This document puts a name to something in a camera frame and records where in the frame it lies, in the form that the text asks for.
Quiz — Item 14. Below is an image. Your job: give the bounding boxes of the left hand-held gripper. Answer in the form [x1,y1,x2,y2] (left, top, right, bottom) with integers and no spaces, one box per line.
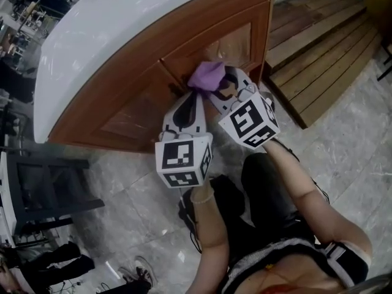
[154,90,214,190]

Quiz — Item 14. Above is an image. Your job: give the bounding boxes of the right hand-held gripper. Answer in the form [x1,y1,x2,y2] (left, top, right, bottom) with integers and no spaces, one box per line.
[206,66,282,150]

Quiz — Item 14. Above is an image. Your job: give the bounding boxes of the purple cloth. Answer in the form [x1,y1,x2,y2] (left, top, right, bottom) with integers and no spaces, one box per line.
[187,61,227,95]

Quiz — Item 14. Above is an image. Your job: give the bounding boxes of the person's right forearm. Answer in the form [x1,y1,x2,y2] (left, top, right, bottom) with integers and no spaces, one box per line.
[265,138,322,208]

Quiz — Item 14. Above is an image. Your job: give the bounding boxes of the person's left forearm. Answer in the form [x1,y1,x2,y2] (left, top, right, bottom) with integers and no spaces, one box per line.
[189,179,230,251]

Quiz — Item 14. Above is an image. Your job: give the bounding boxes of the wooden vanity cabinet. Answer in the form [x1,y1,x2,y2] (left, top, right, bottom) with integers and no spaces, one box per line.
[48,0,276,153]

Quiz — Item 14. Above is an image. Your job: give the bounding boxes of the wooden slatted platform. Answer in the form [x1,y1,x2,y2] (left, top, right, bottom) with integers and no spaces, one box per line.
[263,0,383,130]

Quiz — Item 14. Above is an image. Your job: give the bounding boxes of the person's legs black trousers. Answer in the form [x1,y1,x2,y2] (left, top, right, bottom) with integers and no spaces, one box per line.
[179,151,313,257]

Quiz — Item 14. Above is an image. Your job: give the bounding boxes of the white ceramic sink basin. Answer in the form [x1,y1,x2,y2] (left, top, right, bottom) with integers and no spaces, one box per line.
[32,0,236,144]

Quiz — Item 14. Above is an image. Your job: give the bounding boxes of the person's torso grey mesh top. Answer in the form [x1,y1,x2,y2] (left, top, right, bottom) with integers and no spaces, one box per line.
[223,237,373,294]

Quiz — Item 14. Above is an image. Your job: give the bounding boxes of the beaded bracelet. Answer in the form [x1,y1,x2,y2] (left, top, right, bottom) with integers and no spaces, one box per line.
[190,191,215,205]

